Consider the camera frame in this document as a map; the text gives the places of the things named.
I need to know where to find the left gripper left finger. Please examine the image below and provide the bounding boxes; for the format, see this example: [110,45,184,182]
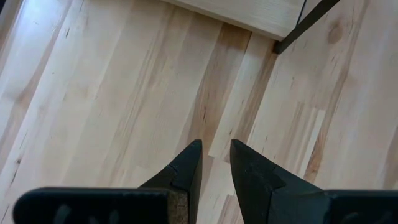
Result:
[12,139,203,224]

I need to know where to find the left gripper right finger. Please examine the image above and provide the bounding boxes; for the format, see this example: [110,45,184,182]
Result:
[229,139,398,224]

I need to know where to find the wooden tray board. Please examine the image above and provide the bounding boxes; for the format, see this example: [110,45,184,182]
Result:
[161,0,341,55]

